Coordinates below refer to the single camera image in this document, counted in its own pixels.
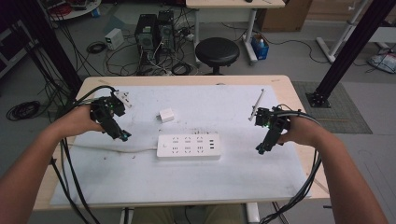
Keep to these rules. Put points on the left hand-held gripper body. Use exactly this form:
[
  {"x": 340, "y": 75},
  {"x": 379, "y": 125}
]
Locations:
[{"x": 104, "y": 112}]

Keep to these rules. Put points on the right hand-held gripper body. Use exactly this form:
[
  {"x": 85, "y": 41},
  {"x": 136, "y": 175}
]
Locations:
[{"x": 275, "y": 119}]

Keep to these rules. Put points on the person's right hand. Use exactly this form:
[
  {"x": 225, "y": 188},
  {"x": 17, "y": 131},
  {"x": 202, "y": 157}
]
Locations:
[{"x": 300, "y": 130}]

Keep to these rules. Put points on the person's left hand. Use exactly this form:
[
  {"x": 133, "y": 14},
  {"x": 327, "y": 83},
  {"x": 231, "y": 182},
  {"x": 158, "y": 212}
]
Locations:
[{"x": 77, "y": 121}]

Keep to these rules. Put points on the white charger adapter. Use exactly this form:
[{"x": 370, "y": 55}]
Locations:
[{"x": 166, "y": 115}]

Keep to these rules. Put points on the white power strip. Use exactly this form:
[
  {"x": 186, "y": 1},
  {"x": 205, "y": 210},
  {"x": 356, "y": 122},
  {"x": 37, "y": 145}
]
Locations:
[{"x": 188, "y": 146}]

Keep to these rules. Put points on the grey floor mat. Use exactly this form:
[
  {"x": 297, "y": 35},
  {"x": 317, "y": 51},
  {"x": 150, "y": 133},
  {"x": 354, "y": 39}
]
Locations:
[{"x": 345, "y": 115}]

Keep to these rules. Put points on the white table leg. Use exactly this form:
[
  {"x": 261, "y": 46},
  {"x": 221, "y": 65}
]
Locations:
[
  {"x": 252, "y": 213},
  {"x": 127, "y": 216}
]

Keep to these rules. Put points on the blue box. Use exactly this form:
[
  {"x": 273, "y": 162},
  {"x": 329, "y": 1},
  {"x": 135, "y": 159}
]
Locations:
[{"x": 260, "y": 48}]

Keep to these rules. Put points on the white power supply box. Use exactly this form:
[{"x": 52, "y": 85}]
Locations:
[{"x": 114, "y": 38}]

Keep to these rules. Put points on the white table mat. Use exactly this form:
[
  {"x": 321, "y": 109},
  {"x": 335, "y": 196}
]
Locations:
[{"x": 199, "y": 180}]

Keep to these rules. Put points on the black round stool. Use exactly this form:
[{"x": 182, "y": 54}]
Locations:
[{"x": 217, "y": 52}]

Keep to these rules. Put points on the black computer tower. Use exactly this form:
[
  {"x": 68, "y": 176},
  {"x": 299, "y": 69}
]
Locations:
[
  {"x": 166, "y": 29},
  {"x": 145, "y": 32}
]

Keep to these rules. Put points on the white metal stand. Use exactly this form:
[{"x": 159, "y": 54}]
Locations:
[{"x": 341, "y": 39}]

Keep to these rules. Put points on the brown cardboard box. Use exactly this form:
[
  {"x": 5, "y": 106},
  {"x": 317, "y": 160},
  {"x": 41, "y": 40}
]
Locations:
[{"x": 285, "y": 15}]

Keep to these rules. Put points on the round white table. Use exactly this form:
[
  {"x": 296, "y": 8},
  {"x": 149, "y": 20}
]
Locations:
[{"x": 77, "y": 9}]

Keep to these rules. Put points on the clear plastic bag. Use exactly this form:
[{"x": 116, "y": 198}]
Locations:
[{"x": 383, "y": 62}]

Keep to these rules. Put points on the white desk with wooden top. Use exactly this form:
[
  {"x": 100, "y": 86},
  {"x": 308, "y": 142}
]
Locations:
[{"x": 233, "y": 3}]

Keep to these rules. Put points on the black metal post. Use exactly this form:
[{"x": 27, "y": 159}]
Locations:
[
  {"x": 351, "y": 49},
  {"x": 49, "y": 40}
]

